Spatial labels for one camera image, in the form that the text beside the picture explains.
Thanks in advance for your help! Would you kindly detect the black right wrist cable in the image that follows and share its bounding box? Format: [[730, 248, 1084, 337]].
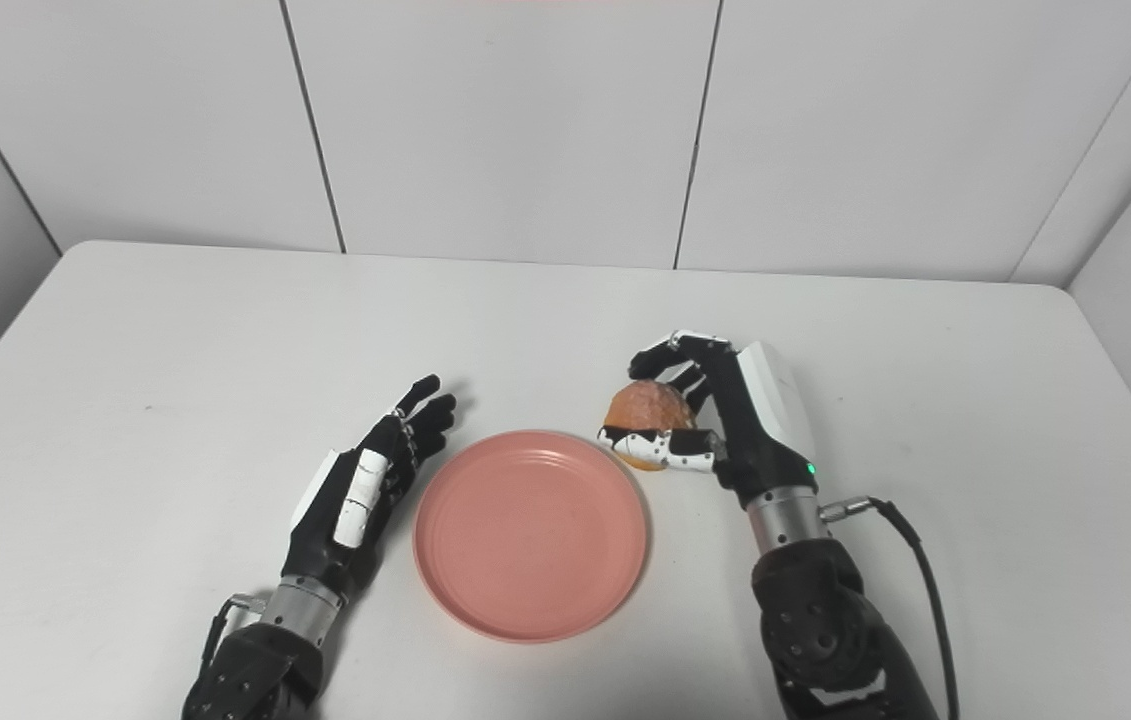
[[818, 496, 962, 720]]

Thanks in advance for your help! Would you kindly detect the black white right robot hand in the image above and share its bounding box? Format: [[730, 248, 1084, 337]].
[[597, 330, 819, 512]]

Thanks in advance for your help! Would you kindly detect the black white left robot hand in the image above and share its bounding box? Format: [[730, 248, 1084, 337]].
[[280, 375, 458, 603]]

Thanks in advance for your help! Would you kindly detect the pink round plate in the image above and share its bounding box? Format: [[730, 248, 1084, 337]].
[[412, 430, 649, 644]]

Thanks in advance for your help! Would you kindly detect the cream puff pastry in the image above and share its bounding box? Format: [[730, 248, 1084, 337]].
[[607, 379, 698, 471]]

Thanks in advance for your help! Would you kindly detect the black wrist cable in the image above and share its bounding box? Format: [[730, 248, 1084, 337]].
[[818, 496, 962, 720], [197, 593, 266, 693]]

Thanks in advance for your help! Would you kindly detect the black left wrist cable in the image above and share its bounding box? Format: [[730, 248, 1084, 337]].
[[197, 593, 266, 693]]

